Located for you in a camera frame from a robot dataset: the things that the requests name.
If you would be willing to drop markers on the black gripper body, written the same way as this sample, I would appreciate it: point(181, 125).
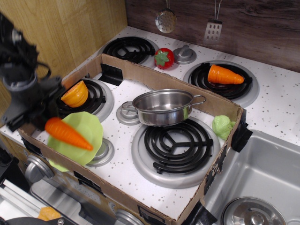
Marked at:
point(32, 102)

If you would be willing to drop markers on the orange toy carrot green top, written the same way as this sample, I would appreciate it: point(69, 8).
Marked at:
point(63, 132)

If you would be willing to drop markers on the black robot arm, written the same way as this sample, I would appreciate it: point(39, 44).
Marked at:
point(18, 59)

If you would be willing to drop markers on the light green plastic plate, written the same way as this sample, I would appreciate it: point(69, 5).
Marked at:
point(89, 126)

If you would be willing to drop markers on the grey knob under plate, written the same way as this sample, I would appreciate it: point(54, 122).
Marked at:
point(104, 154)

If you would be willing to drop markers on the orange toy carrot without top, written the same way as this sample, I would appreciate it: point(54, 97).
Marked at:
point(220, 75)

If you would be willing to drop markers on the front left black burner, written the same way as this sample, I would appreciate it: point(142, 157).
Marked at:
point(95, 101)

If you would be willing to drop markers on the black burner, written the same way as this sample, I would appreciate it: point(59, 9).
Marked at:
point(138, 50)
point(95, 101)
point(198, 76)
point(182, 148)

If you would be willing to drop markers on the grey front oven knob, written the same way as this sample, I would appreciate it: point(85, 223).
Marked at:
point(37, 170)

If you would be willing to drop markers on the grey oven knob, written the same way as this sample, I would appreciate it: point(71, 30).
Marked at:
point(125, 218)
point(37, 170)

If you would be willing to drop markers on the grey centre stove knob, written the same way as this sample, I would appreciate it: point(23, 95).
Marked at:
point(127, 115)

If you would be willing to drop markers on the grey stove knob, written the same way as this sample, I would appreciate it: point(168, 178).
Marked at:
point(184, 55)
point(127, 115)

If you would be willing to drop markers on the cardboard fence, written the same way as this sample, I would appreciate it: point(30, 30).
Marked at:
point(123, 184)

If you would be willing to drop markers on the orange object bottom left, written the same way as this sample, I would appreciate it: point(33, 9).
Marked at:
point(48, 213)

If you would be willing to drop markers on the back left black burner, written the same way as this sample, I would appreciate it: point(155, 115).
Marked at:
point(138, 50)

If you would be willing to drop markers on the small steel pot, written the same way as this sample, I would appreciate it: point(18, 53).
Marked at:
point(165, 107)

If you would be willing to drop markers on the red toy strawberry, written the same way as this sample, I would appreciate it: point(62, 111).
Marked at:
point(164, 58)

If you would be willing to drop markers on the grey lower oven knob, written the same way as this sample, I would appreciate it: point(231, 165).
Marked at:
point(125, 218)

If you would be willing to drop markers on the front right black burner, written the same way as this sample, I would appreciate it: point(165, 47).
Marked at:
point(182, 148)

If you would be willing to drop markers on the hanging steel strainer spoon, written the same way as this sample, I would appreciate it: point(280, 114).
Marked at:
point(166, 19)

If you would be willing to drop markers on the grey back stove knob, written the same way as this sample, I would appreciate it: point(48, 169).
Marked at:
point(184, 55)

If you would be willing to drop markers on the back right black burner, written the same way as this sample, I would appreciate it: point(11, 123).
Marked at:
point(198, 76)

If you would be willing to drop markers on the green toy lettuce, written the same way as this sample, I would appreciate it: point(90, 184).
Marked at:
point(222, 126)

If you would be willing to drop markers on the hanging steel slotted spatula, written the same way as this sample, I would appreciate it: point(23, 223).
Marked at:
point(213, 30)

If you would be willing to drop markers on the steel lid in sink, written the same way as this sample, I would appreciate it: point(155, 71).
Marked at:
point(251, 211)

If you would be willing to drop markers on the grey plastic sink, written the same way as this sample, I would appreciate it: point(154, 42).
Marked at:
point(267, 168)

